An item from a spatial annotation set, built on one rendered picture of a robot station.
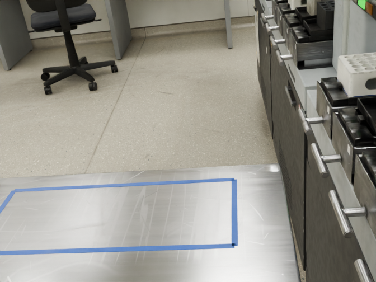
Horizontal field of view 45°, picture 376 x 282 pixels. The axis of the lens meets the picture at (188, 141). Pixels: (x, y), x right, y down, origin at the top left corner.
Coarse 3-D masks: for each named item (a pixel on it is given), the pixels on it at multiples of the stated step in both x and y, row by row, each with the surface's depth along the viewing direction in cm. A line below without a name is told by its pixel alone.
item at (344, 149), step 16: (336, 112) 84; (352, 112) 81; (336, 128) 82; (352, 128) 76; (368, 128) 78; (336, 144) 83; (352, 144) 74; (368, 144) 73; (320, 160) 80; (336, 160) 81; (352, 160) 73
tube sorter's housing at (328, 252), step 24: (360, 24) 93; (360, 48) 95; (312, 96) 108; (312, 168) 112; (336, 168) 85; (312, 192) 115; (312, 216) 118; (312, 240) 121; (336, 240) 90; (360, 240) 72; (312, 264) 124; (336, 264) 92
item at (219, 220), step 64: (0, 192) 71; (64, 192) 68; (128, 192) 66; (192, 192) 65; (256, 192) 63; (0, 256) 57; (64, 256) 56; (128, 256) 55; (192, 256) 53; (256, 256) 52
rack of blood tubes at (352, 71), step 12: (348, 60) 91; (360, 60) 89; (372, 60) 89; (348, 72) 85; (360, 72) 84; (372, 72) 84; (348, 84) 86; (360, 84) 85; (372, 84) 92; (348, 96) 87
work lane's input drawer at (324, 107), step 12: (324, 84) 93; (336, 84) 91; (324, 96) 91; (336, 96) 87; (360, 96) 86; (372, 96) 85; (324, 108) 92; (336, 108) 86; (300, 120) 95; (312, 120) 94; (324, 120) 93
